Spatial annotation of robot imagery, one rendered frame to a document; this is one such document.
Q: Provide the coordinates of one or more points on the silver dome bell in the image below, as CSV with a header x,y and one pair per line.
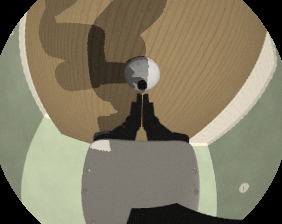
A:
x,y
144,70

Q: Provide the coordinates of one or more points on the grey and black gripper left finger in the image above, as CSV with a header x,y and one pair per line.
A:
x,y
128,129

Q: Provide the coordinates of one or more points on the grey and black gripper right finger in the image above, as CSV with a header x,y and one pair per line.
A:
x,y
155,131

